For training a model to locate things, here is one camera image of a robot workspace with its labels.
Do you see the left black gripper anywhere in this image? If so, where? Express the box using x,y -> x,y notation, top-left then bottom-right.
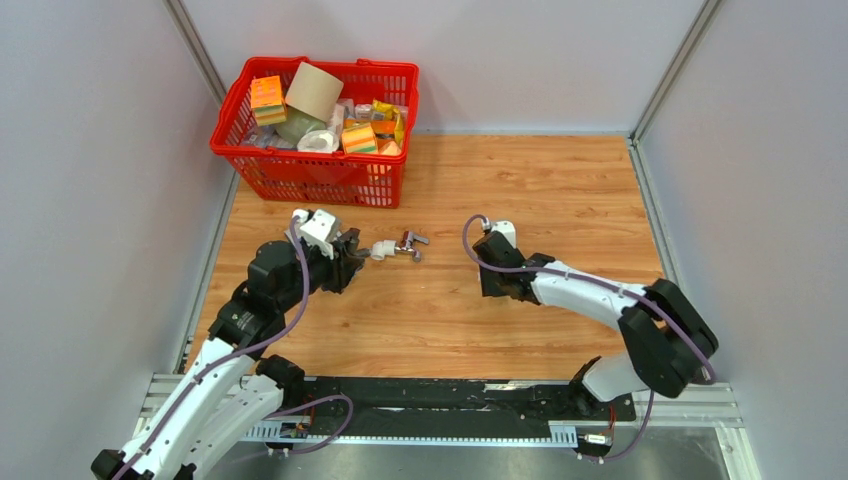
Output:
277,239 -> 366,312

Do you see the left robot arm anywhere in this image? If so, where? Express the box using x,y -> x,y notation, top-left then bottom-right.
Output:
91,218 -> 367,479

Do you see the chrome faucet with white elbow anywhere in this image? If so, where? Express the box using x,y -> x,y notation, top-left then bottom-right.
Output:
370,230 -> 430,263

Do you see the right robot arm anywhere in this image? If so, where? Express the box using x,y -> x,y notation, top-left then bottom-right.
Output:
471,229 -> 719,419

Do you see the orange striped sponge block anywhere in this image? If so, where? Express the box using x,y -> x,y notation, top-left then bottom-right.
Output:
340,123 -> 378,155

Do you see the white tape roll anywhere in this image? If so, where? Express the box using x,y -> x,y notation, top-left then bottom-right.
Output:
296,129 -> 340,154

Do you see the red plastic shopping basket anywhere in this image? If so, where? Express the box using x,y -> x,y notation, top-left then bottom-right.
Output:
209,56 -> 420,208

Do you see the pale green tape roll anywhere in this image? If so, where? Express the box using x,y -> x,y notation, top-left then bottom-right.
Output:
274,106 -> 326,146

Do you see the yellow snack packet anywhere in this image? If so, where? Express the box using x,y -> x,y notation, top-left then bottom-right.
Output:
369,100 -> 406,146

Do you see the brown cardboard tape roll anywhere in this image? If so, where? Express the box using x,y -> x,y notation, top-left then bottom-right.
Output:
285,62 -> 344,122

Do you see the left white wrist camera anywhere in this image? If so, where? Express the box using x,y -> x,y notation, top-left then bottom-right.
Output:
286,209 -> 342,260

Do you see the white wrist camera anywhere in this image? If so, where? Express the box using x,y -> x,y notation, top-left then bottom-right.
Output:
286,209 -> 342,260
490,220 -> 517,248

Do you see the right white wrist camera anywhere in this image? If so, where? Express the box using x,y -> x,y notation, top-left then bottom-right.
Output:
490,220 -> 517,248

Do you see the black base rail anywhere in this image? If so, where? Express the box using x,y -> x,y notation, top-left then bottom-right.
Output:
282,376 -> 636,439

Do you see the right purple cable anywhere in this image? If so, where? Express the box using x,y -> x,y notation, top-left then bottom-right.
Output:
461,214 -> 718,463

